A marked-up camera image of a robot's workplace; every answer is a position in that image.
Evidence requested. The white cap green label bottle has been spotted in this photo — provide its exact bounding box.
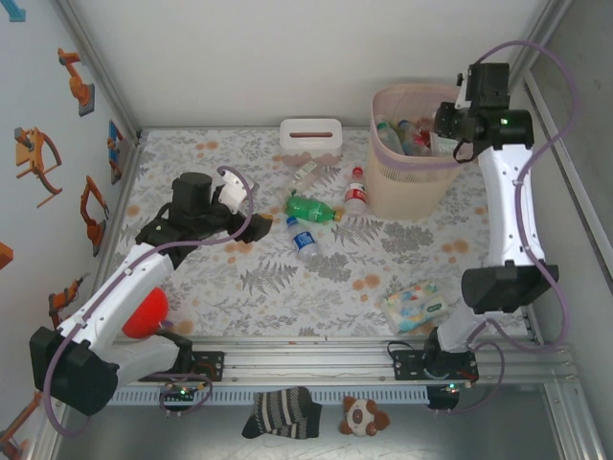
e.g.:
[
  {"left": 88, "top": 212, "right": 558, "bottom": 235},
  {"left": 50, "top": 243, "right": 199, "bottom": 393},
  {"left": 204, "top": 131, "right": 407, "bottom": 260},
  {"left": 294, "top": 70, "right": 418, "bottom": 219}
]
[{"left": 429, "top": 131, "right": 457, "bottom": 157}]

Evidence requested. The blue cap clear water bottle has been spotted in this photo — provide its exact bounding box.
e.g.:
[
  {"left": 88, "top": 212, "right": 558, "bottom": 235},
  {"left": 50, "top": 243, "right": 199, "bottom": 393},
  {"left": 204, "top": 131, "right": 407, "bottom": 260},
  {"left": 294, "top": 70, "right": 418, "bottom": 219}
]
[{"left": 397, "top": 118, "right": 425, "bottom": 157}]

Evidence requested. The red cap red label bottle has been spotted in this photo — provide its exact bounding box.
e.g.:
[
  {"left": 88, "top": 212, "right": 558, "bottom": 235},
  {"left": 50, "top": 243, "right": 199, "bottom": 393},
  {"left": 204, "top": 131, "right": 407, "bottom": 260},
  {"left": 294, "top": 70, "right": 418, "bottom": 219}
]
[{"left": 343, "top": 166, "right": 370, "bottom": 216}]

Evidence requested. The green cap clear bottle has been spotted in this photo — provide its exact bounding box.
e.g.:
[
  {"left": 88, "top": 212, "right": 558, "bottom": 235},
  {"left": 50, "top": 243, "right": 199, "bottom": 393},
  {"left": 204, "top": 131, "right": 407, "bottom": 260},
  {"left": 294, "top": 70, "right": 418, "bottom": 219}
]
[{"left": 375, "top": 114, "right": 406, "bottom": 157}]

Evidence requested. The translucent purple bin liner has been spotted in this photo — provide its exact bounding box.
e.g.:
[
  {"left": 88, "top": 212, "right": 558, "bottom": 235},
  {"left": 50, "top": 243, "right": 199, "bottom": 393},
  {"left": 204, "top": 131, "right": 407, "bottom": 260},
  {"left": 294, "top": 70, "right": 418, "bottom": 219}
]
[{"left": 371, "top": 83, "right": 468, "bottom": 169}]

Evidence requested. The pink plastic waste bin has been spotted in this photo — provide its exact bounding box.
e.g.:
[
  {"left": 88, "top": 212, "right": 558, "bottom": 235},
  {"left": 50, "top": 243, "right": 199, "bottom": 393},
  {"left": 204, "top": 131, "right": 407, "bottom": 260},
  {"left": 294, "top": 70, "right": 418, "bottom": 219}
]
[{"left": 367, "top": 83, "right": 473, "bottom": 220}]

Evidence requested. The green bottle with yellow cap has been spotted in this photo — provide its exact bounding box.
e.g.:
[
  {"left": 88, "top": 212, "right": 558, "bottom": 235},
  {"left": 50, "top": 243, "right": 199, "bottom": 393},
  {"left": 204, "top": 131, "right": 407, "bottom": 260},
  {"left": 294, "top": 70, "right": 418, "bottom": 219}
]
[{"left": 285, "top": 194, "right": 344, "bottom": 224}]

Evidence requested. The blue label water bottle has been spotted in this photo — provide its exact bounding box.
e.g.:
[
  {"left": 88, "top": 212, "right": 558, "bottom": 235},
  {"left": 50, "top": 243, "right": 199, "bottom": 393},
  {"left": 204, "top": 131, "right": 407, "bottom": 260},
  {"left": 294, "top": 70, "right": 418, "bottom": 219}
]
[{"left": 285, "top": 216, "right": 321, "bottom": 263}]

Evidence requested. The small clear green label bottle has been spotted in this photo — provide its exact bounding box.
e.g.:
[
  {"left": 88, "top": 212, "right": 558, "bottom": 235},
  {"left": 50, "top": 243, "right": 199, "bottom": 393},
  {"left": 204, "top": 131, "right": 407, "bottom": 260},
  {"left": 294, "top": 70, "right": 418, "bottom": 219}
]
[{"left": 290, "top": 160, "right": 332, "bottom": 189}]

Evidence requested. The white tissue box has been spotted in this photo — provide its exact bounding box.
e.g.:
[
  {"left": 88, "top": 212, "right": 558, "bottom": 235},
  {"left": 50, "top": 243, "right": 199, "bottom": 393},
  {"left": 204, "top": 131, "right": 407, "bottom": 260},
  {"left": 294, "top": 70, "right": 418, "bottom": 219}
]
[{"left": 280, "top": 118, "right": 345, "bottom": 167}]

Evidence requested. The red plush ball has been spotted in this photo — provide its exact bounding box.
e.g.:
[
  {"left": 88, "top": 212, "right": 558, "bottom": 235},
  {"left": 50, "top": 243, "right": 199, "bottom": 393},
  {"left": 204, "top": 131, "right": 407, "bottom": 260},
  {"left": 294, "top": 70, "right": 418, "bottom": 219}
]
[{"left": 122, "top": 287, "right": 170, "bottom": 339}]

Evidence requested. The colourful soft tissue pack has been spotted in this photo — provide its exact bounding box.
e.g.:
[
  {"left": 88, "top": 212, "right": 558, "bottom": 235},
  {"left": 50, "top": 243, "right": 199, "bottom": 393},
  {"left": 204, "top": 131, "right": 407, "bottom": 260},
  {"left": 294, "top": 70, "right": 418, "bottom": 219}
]
[{"left": 380, "top": 280, "right": 454, "bottom": 335}]

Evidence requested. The black and grey striped sock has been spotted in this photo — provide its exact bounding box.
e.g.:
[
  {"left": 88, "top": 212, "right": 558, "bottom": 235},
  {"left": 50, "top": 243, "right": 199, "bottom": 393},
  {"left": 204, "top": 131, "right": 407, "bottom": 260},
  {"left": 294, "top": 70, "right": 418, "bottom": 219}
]
[{"left": 240, "top": 385, "right": 323, "bottom": 441}]

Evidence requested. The small controller board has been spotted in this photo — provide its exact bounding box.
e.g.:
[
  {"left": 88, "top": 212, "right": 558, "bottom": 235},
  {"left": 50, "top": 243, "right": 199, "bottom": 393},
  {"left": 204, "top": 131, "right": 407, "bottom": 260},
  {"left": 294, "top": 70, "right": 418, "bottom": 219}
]
[
  {"left": 427, "top": 381, "right": 473, "bottom": 411},
  {"left": 161, "top": 384, "right": 199, "bottom": 402}
]

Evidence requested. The brown and white plush toy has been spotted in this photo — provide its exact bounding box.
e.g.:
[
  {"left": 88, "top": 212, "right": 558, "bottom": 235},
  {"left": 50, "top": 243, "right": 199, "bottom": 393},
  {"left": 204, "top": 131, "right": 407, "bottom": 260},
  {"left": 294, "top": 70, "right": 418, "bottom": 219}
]
[{"left": 339, "top": 395, "right": 392, "bottom": 440}]

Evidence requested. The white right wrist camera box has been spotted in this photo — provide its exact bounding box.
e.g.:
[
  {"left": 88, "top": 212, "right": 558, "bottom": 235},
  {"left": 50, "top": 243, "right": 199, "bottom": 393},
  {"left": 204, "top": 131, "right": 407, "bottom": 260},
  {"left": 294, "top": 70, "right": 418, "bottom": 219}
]
[{"left": 454, "top": 71, "right": 473, "bottom": 110}]

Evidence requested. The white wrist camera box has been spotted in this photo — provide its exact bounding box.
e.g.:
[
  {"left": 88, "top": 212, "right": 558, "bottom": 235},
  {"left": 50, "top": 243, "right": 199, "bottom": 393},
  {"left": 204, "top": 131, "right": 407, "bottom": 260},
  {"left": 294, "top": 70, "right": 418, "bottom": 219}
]
[
  {"left": 454, "top": 71, "right": 473, "bottom": 110},
  {"left": 211, "top": 171, "right": 246, "bottom": 215}
]

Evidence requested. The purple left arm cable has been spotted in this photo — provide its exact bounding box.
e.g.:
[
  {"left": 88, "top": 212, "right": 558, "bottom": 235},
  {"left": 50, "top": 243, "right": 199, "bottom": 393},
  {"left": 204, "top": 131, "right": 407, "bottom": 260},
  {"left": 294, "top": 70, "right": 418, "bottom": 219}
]
[{"left": 40, "top": 165, "right": 255, "bottom": 438}]

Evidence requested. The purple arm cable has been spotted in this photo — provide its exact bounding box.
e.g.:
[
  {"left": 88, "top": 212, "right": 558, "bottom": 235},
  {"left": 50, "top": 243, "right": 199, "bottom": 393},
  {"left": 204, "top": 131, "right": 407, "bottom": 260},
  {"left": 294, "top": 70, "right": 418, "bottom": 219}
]
[
  {"left": 433, "top": 40, "right": 581, "bottom": 416},
  {"left": 40, "top": 165, "right": 255, "bottom": 438}
]

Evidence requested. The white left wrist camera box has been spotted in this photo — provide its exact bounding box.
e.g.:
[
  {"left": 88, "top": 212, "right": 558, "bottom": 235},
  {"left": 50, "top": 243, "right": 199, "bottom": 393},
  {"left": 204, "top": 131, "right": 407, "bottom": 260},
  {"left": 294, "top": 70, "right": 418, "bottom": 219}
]
[{"left": 211, "top": 171, "right": 246, "bottom": 215}]

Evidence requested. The blue and orange wall sticker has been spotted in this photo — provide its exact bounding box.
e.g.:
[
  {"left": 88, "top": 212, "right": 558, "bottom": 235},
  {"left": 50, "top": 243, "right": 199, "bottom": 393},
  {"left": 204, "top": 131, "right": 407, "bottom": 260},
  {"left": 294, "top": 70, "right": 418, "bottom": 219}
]
[{"left": 105, "top": 119, "right": 126, "bottom": 186}]

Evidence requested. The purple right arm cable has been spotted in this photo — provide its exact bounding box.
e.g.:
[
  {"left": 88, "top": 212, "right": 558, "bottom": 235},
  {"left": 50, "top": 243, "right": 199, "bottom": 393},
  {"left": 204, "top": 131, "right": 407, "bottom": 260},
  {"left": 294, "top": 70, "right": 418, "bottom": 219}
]
[{"left": 433, "top": 40, "right": 581, "bottom": 416}]

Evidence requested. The aluminium frame post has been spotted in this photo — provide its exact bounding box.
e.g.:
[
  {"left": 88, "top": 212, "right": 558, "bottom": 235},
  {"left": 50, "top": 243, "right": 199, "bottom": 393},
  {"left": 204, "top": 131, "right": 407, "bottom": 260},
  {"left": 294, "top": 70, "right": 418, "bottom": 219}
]
[
  {"left": 476, "top": 0, "right": 576, "bottom": 145},
  {"left": 56, "top": 0, "right": 145, "bottom": 145}
]

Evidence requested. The aluminium rail frame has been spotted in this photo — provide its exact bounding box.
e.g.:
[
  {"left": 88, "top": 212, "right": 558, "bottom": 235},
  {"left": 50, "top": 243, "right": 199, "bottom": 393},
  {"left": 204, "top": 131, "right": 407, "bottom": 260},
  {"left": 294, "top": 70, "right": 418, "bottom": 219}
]
[{"left": 46, "top": 336, "right": 576, "bottom": 387}]

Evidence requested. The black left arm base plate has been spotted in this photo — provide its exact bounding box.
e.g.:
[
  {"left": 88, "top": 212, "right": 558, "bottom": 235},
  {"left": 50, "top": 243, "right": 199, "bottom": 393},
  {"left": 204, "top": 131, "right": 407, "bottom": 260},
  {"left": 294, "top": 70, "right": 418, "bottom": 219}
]
[{"left": 137, "top": 350, "right": 226, "bottom": 383}]

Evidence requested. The orange grey gripper wall sticker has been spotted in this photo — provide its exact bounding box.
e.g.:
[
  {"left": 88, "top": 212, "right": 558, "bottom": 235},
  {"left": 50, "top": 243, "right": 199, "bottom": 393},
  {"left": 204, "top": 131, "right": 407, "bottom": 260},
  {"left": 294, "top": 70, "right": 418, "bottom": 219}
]
[{"left": 12, "top": 126, "right": 64, "bottom": 209}]

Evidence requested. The white perforated cable tray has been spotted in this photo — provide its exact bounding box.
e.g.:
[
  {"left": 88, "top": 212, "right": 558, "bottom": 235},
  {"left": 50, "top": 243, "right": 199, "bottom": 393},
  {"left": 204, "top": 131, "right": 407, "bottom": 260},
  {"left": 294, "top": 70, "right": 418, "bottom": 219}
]
[{"left": 64, "top": 385, "right": 430, "bottom": 404}]

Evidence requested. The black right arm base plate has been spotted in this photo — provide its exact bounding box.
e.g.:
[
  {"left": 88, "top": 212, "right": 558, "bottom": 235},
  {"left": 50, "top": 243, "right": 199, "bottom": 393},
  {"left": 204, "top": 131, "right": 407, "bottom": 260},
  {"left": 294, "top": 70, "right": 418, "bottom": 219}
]
[{"left": 392, "top": 350, "right": 480, "bottom": 383}]

